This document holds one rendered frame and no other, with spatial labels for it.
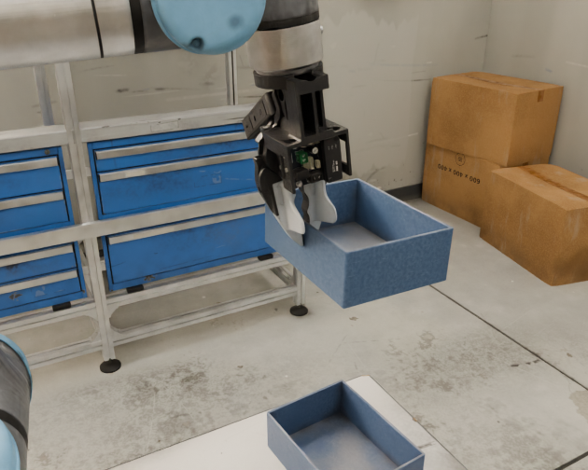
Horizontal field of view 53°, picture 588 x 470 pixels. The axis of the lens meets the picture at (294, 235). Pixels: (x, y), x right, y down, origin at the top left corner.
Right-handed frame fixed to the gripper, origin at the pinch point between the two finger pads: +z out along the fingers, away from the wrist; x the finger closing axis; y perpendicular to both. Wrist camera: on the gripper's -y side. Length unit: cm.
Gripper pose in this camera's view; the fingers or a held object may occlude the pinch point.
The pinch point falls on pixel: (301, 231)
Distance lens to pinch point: 70.6
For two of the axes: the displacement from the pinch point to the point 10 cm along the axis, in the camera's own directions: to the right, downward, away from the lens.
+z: 1.3, 8.7, 4.7
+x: 8.9, -3.1, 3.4
